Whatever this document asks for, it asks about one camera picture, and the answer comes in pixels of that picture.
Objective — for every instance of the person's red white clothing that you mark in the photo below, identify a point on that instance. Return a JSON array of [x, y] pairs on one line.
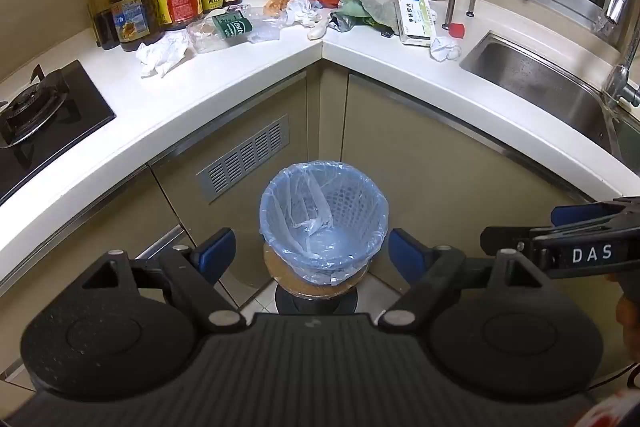
[[617, 409]]

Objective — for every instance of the pale plastic mesh wastebasket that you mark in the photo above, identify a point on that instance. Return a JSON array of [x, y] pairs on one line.
[[352, 202]]

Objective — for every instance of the white foam fruit net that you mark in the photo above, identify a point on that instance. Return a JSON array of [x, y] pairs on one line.
[[318, 29]]

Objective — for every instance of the stainless steel sink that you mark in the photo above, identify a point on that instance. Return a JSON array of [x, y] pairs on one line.
[[530, 82]]

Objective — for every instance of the chrome faucet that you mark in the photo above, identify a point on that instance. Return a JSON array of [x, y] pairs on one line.
[[617, 2]]

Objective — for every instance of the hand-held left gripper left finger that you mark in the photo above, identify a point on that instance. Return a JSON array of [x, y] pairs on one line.
[[219, 252]]

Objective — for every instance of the small crumpled white tissue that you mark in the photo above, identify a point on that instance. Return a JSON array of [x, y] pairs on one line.
[[445, 48]]

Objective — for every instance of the black burner pan support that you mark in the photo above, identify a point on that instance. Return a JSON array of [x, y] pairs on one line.
[[30, 104]]

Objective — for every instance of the orange snack packet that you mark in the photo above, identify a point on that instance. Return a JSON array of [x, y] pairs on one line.
[[277, 3]]

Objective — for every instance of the white green medicine box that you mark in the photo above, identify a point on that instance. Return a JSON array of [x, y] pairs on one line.
[[415, 19]]

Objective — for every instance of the black glass gas cooktop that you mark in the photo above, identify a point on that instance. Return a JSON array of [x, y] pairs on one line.
[[80, 107]]

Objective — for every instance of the large white tissue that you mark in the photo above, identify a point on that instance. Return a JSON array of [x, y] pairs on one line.
[[160, 54]]

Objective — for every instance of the round wooden stool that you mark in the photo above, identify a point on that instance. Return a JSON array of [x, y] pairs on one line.
[[287, 278]]

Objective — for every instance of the beige cabinet door with vent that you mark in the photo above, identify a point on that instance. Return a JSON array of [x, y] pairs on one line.
[[240, 213]]

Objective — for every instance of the clear plastic bottle green label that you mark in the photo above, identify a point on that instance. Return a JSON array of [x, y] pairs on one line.
[[231, 27]]

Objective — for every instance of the person's right hand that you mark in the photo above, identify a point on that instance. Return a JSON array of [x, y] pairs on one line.
[[630, 319]]

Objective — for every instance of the slim dark sauce bottle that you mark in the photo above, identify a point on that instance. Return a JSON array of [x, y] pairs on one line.
[[100, 14]]

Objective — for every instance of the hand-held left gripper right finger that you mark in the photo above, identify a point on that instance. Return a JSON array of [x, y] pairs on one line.
[[404, 252]]

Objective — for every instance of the grey cabinet vent grille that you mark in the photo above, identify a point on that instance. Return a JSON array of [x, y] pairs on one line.
[[245, 157]]

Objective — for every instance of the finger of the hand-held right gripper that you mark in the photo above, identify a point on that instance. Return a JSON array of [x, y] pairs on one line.
[[575, 216], [500, 239]]

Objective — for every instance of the beige cabinet corner post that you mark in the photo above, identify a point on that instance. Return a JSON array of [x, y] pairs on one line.
[[327, 117]]

